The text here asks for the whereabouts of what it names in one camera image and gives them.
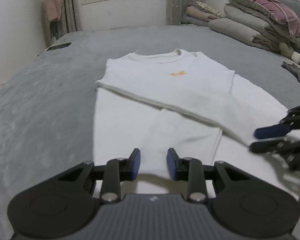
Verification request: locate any pink pillow on quilts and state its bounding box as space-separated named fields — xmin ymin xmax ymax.
xmin=234 ymin=0 xmax=300 ymax=37

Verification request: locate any black phone on bed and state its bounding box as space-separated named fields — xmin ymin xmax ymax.
xmin=38 ymin=42 xmax=71 ymax=56

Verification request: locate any beige left curtain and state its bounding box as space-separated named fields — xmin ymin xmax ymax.
xmin=57 ymin=0 xmax=82 ymax=38

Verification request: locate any dark grey garment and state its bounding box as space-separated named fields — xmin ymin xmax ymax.
xmin=281 ymin=62 xmax=300 ymax=83

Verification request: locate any cream plush toy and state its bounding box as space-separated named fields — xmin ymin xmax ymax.
xmin=279 ymin=42 xmax=300 ymax=65

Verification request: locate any rolled pink beige blanket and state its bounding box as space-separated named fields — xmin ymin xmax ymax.
xmin=181 ymin=1 xmax=225 ymax=27

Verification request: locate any white long sleeve sweatshirt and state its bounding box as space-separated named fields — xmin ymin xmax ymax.
xmin=93 ymin=49 xmax=300 ymax=199

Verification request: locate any grey bed blanket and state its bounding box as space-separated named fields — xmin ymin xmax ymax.
xmin=0 ymin=26 xmax=300 ymax=239

